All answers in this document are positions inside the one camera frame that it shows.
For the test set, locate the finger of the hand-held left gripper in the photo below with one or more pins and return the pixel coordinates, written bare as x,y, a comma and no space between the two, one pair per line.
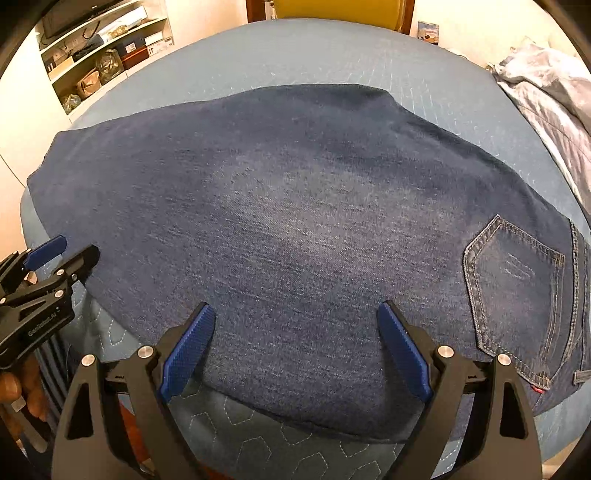
76,265
46,251

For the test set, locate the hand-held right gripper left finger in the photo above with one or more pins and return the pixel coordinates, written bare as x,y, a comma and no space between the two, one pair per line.
191,344

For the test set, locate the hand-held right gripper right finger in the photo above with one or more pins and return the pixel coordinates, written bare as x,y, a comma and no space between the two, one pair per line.
404,346

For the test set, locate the dark blue denim pants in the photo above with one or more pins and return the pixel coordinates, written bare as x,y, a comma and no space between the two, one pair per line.
300,240

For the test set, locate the person's left hand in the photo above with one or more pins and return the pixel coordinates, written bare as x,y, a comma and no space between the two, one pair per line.
25,392

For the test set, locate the person's striped dark clothing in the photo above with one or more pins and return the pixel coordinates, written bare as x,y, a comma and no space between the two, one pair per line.
53,369

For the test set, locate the tan handbag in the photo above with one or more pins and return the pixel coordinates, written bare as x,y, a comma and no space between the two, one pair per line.
87,85

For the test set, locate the clear plastic bag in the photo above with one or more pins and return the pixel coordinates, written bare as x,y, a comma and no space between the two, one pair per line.
110,66

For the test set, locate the dark blue handbag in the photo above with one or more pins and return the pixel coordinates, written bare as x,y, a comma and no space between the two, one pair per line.
87,48

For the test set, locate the dark red box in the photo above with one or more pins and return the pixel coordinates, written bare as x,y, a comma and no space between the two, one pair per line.
135,60

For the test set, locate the black television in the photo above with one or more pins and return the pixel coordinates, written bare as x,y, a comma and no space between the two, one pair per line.
76,14

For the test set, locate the blue quilted bed cover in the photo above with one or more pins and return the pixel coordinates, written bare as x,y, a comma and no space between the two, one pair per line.
438,92

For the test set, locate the grey crumpled blanket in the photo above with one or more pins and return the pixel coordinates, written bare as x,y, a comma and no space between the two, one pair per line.
549,87

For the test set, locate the small picture card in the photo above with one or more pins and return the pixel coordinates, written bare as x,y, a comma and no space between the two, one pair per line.
428,31

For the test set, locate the yellow upholstered wooden chair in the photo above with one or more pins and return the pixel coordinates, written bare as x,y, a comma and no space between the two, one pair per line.
337,11

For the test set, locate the white wall shelf unit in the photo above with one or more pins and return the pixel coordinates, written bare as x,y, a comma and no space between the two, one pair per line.
69,69

